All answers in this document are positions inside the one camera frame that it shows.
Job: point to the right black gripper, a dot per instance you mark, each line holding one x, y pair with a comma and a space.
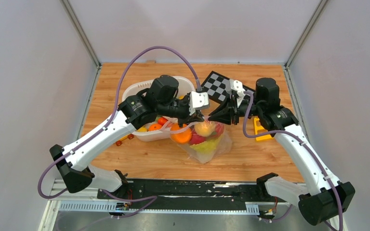
225, 115

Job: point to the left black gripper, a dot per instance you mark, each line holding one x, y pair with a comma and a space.
197, 117

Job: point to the yellow peach fruit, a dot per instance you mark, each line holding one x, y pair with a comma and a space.
205, 128

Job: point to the orange fruit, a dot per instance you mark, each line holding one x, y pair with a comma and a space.
181, 137
154, 127

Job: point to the clear zip top bag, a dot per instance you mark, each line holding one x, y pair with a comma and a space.
226, 140

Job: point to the yellow napa cabbage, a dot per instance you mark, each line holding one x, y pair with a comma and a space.
206, 151

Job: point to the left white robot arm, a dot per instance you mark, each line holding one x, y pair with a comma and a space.
160, 99

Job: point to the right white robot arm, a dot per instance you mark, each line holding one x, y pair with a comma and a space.
300, 159

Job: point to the carrot with green stem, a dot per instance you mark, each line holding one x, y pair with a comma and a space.
162, 120

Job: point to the black white checkerboard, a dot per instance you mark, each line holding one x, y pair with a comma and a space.
218, 87

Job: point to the yellow plastic triangle piece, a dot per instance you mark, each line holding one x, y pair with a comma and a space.
259, 129

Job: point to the yellow lemon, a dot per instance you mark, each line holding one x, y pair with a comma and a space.
142, 129

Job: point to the yellow toy car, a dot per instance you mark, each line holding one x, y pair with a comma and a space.
120, 141

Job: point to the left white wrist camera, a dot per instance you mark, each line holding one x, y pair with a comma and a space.
198, 101

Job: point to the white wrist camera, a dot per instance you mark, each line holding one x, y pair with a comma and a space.
238, 90
198, 101

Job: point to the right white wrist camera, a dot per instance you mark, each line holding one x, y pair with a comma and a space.
238, 90

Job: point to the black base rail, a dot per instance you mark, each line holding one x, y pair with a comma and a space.
260, 198

